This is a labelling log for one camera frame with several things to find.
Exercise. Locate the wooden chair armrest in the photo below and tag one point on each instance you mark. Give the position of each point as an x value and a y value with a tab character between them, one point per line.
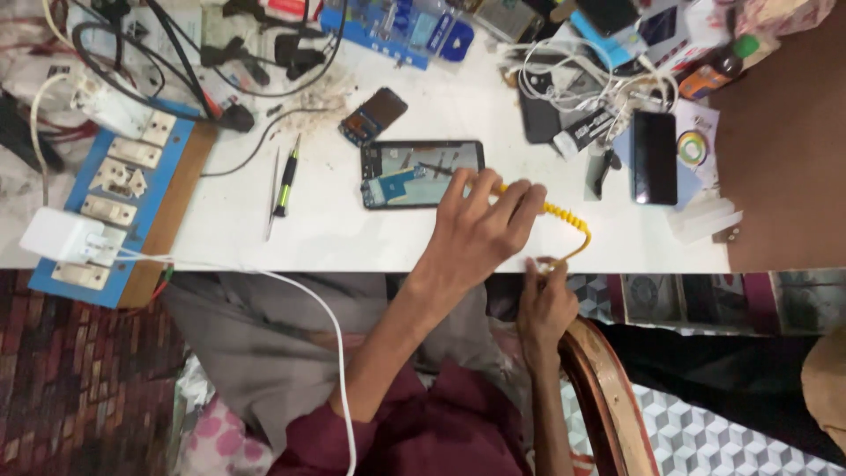
605	396

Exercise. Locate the person's right fingers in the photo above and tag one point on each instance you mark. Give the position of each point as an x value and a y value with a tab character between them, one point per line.
536	270

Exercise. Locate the pink floral cloth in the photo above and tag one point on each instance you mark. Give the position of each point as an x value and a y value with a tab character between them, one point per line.
221	439

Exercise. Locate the blue wooden switch board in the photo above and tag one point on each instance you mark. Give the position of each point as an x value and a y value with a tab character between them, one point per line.
142	192

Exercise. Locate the heap of phones and boxes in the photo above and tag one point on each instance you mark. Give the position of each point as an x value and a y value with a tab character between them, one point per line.
634	26

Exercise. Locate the person's left hand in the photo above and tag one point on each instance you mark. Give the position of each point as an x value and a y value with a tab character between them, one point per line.
472	241

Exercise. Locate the person's grey trousers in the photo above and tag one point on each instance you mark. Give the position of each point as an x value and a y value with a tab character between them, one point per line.
277	344

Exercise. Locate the opened black smartphone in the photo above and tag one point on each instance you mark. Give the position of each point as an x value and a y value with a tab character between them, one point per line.
403	173

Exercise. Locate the white plug adapter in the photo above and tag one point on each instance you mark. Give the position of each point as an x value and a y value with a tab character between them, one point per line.
112	106

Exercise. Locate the person's maroon shirt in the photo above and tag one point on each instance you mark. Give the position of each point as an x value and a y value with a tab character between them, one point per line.
423	436

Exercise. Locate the clear plastic box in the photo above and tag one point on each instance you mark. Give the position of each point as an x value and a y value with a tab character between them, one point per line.
704	218

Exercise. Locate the black green screwdriver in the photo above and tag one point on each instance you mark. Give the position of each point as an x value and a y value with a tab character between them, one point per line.
287	180

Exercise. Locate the person's right hand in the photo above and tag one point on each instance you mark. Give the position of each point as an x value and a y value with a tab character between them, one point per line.
547	307

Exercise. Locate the black phone back cover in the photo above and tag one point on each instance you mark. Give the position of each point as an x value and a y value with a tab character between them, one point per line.
536	116

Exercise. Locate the blue tool holder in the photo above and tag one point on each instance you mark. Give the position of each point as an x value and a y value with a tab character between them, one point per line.
396	30

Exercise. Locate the person's left fingers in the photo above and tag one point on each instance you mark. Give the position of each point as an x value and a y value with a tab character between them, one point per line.
488	192

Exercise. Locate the small phone display module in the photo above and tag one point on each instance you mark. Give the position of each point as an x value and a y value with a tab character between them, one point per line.
378	114

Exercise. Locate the colourful tape roll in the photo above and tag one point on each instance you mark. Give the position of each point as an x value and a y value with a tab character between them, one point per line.
692	147

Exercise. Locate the grey cube pattern mat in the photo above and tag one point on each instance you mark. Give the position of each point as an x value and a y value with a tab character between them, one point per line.
714	443

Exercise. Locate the metal tweezers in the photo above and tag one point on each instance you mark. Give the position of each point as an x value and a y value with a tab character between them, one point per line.
272	198

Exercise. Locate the brown bottle green cap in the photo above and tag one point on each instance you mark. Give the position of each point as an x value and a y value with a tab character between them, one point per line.
714	73

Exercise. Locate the white black tube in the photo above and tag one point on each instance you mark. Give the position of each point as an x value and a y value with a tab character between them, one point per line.
585	132

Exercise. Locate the white charger adapter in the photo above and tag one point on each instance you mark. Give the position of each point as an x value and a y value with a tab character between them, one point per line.
63	235

